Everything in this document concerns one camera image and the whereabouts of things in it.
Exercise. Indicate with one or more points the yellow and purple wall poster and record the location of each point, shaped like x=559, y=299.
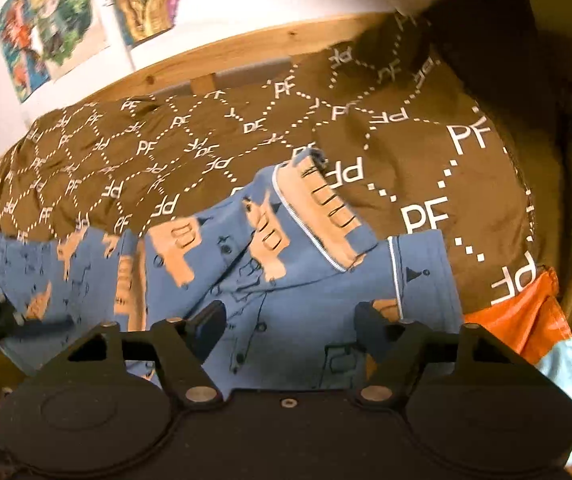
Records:
x=148, y=0

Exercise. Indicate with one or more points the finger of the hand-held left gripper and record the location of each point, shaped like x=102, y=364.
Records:
x=41, y=325

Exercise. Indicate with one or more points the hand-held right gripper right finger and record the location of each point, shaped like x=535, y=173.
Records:
x=367, y=327

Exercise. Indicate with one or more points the orange and light blue cloth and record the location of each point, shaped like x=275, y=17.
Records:
x=541, y=320

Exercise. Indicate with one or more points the blue orange printed pants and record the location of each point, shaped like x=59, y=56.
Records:
x=286, y=305

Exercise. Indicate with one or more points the wooden bed frame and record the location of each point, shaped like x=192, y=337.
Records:
x=266, y=45

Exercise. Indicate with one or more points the green and yellow wall poster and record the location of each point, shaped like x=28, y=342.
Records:
x=63, y=15

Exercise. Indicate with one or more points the brown printed blanket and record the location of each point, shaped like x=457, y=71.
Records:
x=166, y=160

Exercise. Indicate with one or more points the red and blue wall poster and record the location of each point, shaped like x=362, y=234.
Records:
x=21, y=55

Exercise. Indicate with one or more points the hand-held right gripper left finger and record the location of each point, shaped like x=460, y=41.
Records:
x=212, y=322

